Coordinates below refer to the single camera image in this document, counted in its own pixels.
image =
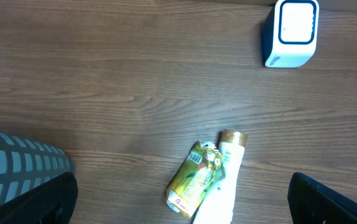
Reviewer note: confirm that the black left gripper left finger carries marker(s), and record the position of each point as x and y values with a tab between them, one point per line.
50	203

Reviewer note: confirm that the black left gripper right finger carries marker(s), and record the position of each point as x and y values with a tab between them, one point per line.
312	202

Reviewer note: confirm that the white tube gold cap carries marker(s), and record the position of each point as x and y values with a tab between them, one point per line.
218	205

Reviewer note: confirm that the white barcode scanner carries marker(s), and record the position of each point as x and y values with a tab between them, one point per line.
289	33

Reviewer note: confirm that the grey plastic basket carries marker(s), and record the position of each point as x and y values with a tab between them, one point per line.
26	164

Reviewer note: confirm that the brown cardboard backdrop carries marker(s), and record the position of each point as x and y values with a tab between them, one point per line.
333	5

